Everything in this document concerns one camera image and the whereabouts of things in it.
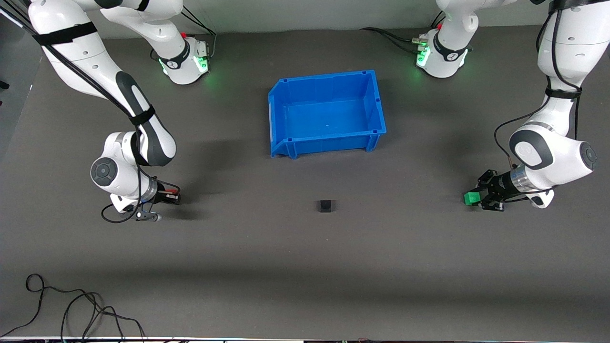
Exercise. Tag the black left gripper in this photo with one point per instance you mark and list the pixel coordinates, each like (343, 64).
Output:
(498, 187)

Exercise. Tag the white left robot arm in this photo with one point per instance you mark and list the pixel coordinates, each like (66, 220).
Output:
(562, 47)

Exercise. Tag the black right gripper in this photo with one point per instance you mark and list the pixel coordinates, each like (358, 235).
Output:
(163, 195)

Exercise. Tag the small green cube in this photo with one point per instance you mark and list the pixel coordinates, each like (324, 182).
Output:
(472, 199)

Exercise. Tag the small black cube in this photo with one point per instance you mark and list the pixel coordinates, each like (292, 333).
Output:
(325, 206)

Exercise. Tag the dark grey table mat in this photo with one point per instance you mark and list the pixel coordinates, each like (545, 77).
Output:
(305, 267)

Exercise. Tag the blue plastic storage bin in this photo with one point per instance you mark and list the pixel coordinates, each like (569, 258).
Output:
(329, 119)

